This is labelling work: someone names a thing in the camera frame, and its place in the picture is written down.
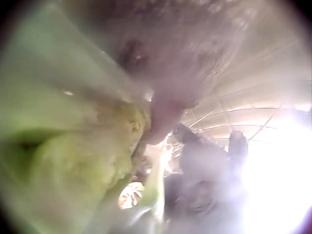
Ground green leafy vegetable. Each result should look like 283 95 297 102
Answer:
0 0 169 234

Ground greenhouse roof frame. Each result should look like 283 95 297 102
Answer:
180 37 312 148

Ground person's left fingers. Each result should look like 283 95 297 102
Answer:
146 94 186 146

